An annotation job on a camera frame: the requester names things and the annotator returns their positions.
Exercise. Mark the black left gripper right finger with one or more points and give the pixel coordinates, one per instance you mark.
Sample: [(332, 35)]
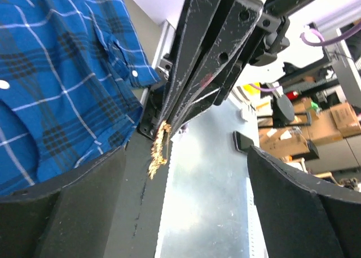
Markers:
[(302, 215)]

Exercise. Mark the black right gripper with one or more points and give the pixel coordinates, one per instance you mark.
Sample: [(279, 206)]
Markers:
[(209, 34)]

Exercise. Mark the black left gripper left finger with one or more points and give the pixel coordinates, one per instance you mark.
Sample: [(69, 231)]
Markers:
[(67, 216)]

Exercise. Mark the red maple leaf brooch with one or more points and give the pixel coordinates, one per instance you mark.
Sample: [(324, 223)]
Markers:
[(160, 149)]

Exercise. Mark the blue plaid button shirt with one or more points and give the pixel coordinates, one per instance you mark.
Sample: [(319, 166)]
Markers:
[(68, 72)]

